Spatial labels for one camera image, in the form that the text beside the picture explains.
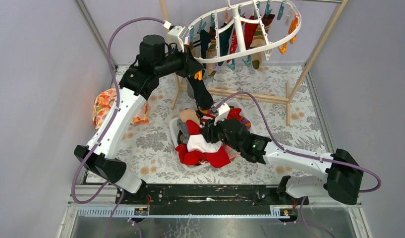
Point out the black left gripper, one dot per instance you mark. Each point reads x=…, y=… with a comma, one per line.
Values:
x=189, y=64

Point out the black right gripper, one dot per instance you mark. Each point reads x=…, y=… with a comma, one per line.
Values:
x=208, y=132

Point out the black sock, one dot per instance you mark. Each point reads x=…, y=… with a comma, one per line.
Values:
x=203, y=98

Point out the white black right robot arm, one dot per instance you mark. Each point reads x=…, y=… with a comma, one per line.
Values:
x=334, y=174

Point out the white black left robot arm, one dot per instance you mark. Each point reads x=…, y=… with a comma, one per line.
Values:
x=155, y=59

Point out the white oval clip hanger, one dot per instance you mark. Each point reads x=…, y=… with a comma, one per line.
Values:
x=245, y=17

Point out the large red sock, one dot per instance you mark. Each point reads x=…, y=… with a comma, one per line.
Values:
x=198, y=150

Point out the red patterned hanging sock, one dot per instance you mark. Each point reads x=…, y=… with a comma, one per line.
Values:
x=233, y=48

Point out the white laundry basket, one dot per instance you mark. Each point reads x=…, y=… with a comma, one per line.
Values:
x=211, y=133

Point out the olive striped hanging sock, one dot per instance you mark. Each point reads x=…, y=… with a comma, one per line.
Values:
x=258, y=40

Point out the floral orange fabric bag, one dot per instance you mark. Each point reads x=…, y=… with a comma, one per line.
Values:
x=103, y=104

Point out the orange clothespin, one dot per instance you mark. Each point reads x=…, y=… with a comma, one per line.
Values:
x=294, y=24

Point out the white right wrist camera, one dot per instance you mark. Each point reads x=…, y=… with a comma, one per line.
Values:
x=223, y=112

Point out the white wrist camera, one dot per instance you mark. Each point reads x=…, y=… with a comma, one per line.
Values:
x=178, y=34
x=223, y=112

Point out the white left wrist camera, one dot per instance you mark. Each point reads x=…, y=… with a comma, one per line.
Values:
x=178, y=34

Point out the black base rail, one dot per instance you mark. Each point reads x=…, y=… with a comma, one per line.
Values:
x=211, y=200

